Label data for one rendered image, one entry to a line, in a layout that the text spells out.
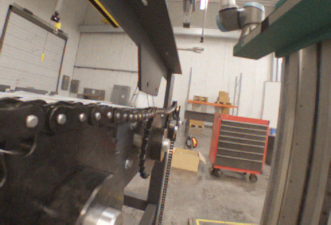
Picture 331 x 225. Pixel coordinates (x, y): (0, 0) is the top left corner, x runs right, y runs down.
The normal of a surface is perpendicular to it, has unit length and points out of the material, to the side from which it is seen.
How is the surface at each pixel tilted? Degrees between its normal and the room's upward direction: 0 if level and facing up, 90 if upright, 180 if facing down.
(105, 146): 90
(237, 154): 90
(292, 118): 90
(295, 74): 90
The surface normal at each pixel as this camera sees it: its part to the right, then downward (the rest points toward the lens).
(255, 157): -0.20, -0.07
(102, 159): 0.97, 0.13
